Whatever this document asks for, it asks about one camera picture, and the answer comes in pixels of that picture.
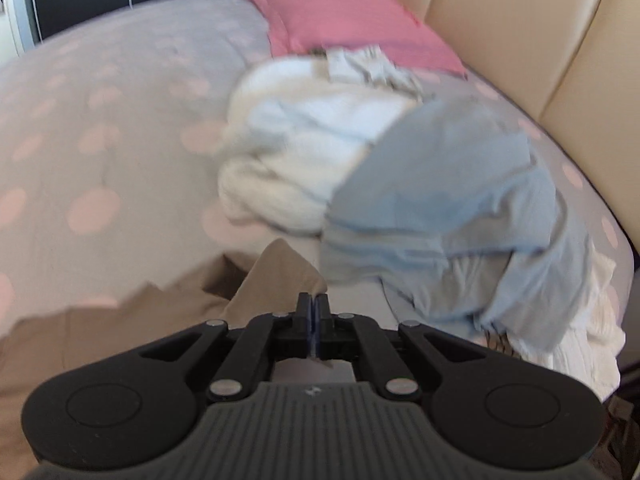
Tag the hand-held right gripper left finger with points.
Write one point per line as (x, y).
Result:
(306, 322)

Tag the white door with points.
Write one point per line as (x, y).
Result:
(11, 15)

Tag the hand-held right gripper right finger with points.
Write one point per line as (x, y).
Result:
(321, 322)

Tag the white ribbed garment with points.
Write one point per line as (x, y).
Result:
(595, 330)

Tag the white crumpled shirt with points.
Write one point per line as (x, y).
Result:
(370, 67)

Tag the taupe long-sleeve shirt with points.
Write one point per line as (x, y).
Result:
(125, 330)

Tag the white fluffy knit garment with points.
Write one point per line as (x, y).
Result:
(300, 150)

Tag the light blue garment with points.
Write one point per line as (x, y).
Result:
(450, 200)

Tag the beige padded headboard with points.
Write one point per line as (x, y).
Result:
(540, 35)

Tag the pink pillow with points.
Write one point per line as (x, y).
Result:
(340, 15)

